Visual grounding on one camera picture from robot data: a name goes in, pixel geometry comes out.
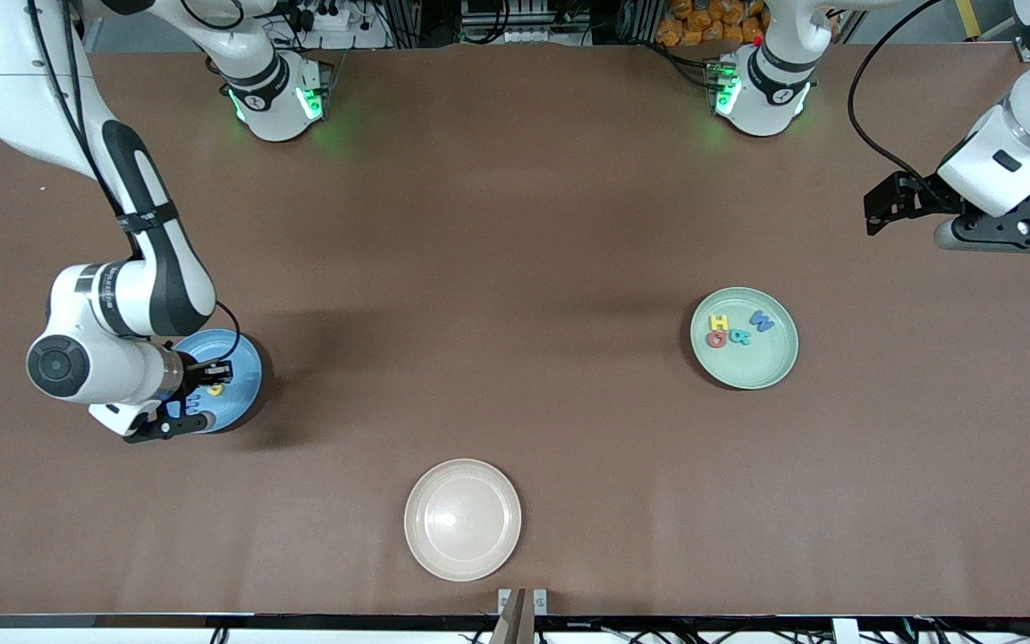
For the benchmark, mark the blue capital letter W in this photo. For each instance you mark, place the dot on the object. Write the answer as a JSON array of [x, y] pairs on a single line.
[[762, 320]]

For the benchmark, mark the teal foam letter R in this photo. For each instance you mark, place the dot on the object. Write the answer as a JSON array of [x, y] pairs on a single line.
[[735, 336]]

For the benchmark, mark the yellow foam letter H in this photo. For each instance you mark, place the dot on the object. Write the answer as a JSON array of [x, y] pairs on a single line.
[[719, 323]]

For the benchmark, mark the red foam letter Q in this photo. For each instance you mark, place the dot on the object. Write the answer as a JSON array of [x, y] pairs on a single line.
[[710, 340]]

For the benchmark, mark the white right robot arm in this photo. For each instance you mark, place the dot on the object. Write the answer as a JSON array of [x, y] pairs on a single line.
[[23, 80]]

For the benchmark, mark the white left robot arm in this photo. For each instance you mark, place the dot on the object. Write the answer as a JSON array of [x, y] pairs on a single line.
[[779, 72]]

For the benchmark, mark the blue plate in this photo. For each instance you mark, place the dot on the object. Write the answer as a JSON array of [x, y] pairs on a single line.
[[242, 353]]

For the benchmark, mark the green plate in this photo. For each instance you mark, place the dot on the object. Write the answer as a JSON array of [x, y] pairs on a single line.
[[747, 367]]

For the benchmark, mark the cream plate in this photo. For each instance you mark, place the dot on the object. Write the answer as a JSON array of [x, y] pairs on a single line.
[[462, 520]]

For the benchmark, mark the orange bag pile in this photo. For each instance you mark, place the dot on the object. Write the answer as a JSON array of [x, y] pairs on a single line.
[[703, 22]]

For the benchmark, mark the white power strip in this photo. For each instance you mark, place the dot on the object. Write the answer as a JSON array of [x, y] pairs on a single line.
[[528, 36], [345, 22]]

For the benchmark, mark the black table edge rail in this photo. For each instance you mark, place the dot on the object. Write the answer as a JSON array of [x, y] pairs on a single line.
[[211, 620]]

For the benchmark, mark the grey mount pole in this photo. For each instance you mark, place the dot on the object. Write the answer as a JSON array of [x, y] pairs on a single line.
[[510, 626]]

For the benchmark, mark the metal table edge bracket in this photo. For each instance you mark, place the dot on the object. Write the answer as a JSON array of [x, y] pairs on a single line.
[[540, 601]]

